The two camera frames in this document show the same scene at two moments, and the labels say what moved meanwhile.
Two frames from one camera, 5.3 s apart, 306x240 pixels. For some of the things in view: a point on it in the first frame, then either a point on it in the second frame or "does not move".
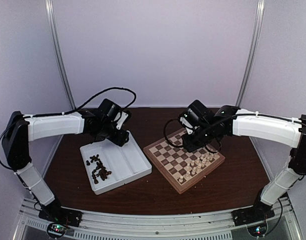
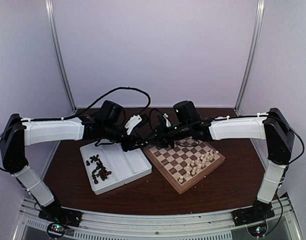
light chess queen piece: x=193 y=172 does not move
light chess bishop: x=199 y=168 does not move
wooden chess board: x=180 y=167 does not move
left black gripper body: x=118 y=140 → x=126 y=145
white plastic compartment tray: x=108 y=165 does not move
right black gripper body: x=203 y=137 → x=167 y=137
